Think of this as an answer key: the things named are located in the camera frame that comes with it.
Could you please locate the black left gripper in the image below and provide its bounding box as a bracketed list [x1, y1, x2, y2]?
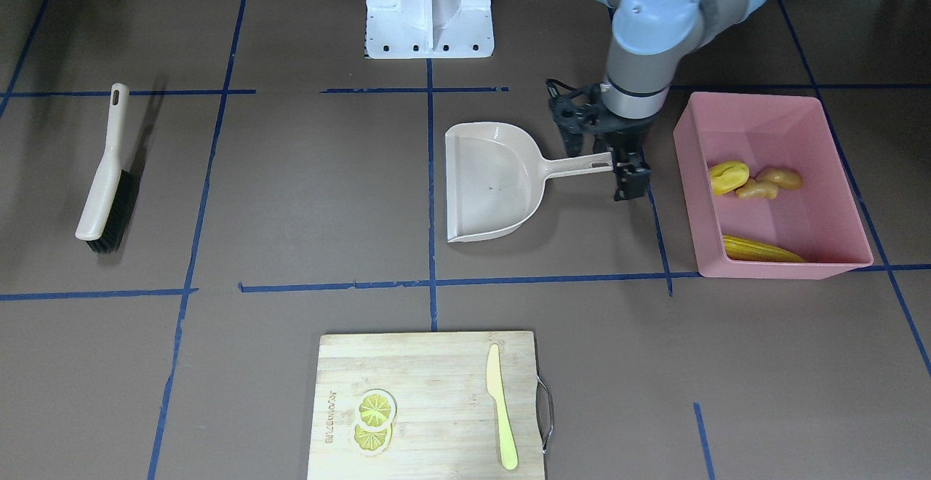
[546, 79, 655, 202]

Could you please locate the yellow toy potato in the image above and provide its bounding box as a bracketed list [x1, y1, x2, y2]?
[708, 161, 749, 196]

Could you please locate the beige plastic dustpan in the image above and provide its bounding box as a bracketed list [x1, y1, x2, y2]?
[444, 121, 614, 244]

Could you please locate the yellow toy corn cob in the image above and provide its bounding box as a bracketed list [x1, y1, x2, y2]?
[722, 235, 806, 263]

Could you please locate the tan toy ginger root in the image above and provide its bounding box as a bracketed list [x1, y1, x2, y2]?
[735, 168, 804, 199]

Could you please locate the white handled black brush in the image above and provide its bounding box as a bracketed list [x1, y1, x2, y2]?
[74, 83, 135, 254]

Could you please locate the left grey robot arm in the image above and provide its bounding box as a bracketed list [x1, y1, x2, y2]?
[546, 0, 766, 201]

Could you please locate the pink plastic bin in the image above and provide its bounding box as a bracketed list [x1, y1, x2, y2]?
[673, 92, 874, 280]

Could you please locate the yellow plastic toy knife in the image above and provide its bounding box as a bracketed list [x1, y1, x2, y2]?
[485, 344, 519, 471]

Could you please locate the wooden cutting board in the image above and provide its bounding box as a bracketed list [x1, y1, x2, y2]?
[306, 330, 550, 479]

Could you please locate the upper toy lemon slice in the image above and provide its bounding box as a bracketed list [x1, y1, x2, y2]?
[356, 388, 398, 431]

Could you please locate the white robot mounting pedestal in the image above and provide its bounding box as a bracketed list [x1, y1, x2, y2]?
[364, 0, 495, 60]

